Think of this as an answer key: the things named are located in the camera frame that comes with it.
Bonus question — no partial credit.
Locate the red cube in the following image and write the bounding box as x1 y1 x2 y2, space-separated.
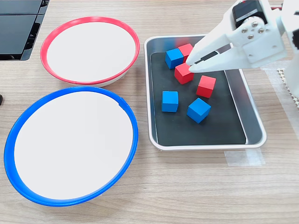
178 43 194 63
174 62 194 85
195 75 217 98

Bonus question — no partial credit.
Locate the blue cube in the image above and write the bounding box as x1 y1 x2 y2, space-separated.
186 97 212 124
161 91 179 113
164 48 185 70

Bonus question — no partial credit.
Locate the steel tray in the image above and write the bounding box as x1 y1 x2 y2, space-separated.
143 35 267 151

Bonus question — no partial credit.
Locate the black tray mat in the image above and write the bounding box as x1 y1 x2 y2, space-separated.
150 51 247 147

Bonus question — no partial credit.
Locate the long clear tape strip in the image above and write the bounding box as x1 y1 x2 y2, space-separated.
261 59 299 140

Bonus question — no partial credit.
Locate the clear tape piece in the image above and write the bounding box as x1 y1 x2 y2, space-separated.
223 148 266 167

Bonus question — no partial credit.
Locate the red-rimmed white plate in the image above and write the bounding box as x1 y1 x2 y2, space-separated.
40 16 141 88

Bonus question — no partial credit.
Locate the blue-rimmed white plate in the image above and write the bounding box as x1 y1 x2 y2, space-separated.
3 86 139 208

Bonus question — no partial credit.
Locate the black flat device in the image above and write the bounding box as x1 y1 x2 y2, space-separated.
0 0 51 62

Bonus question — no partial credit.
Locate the red and black cable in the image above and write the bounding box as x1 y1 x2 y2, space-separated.
268 2 284 11

